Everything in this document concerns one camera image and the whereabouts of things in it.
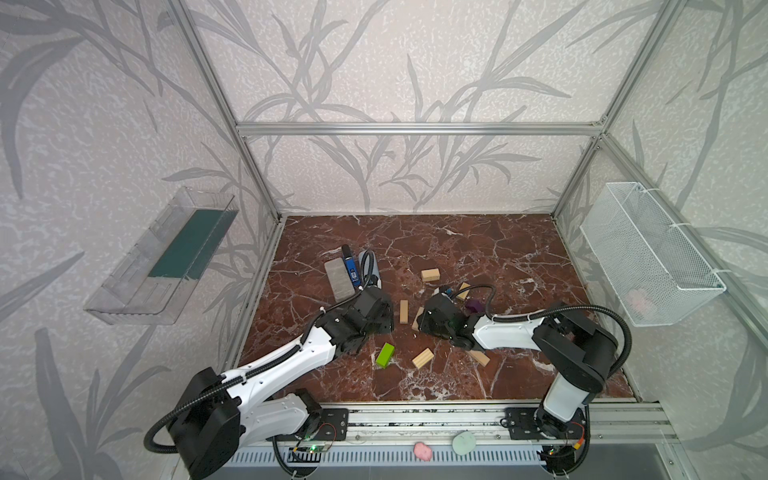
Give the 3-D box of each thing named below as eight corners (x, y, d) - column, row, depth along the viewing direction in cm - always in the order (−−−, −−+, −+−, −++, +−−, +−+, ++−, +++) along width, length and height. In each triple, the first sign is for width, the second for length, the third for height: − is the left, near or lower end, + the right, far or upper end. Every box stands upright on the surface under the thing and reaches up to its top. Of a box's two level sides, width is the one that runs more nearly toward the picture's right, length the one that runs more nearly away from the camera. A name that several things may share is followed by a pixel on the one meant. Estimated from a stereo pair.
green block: (375, 363, 86) (374, 360, 84) (385, 344, 89) (385, 341, 87) (385, 369, 85) (384, 366, 83) (395, 349, 88) (395, 346, 86)
